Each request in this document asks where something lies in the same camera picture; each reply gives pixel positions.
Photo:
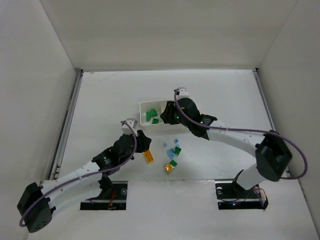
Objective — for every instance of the aluminium rail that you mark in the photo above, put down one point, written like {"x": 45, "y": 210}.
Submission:
{"x": 263, "y": 98}
{"x": 56, "y": 163}

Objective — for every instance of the yellow small lego brick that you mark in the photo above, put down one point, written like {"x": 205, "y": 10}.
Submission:
{"x": 168, "y": 168}

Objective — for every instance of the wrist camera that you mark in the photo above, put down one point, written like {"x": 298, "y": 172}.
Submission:
{"x": 129, "y": 126}
{"x": 181, "y": 92}

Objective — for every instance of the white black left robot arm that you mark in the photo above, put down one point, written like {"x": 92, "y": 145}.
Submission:
{"x": 39, "y": 203}

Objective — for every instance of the left aluminium rail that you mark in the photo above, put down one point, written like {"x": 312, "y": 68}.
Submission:
{"x": 56, "y": 163}

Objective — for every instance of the light blue lego plate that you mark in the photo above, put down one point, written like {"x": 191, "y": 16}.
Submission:
{"x": 171, "y": 153}

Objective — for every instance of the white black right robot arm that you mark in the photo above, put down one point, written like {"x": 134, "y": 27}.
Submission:
{"x": 271, "y": 153}

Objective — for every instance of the yellow rectangular lego brick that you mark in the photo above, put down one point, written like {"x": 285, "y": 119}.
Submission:
{"x": 148, "y": 157}

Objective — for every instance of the green lego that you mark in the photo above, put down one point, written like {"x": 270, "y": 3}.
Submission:
{"x": 173, "y": 163}
{"x": 153, "y": 113}

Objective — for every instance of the green square lego brick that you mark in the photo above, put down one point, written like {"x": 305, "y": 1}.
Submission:
{"x": 155, "y": 121}

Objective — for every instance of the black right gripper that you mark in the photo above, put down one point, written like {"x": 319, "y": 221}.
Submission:
{"x": 169, "y": 114}

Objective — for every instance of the white divided plastic container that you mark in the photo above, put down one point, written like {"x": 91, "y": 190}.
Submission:
{"x": 161, "y": 128}

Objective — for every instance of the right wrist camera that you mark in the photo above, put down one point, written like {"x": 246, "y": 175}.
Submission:
{"x": 181, "y": 92}

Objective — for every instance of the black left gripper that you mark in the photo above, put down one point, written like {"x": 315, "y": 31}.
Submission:
{"x": 140, "y": 140}

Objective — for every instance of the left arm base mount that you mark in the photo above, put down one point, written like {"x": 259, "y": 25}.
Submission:
{"x": 114, "y": 198}

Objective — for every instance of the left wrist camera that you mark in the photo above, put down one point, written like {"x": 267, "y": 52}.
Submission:
{"x": 129, "y": 126}

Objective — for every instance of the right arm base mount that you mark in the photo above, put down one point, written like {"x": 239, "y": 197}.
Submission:
{"x": 231, "y": 196}

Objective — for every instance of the right aluminium rail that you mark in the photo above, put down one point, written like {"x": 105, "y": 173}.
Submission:
{"x": 263, "y": 98}

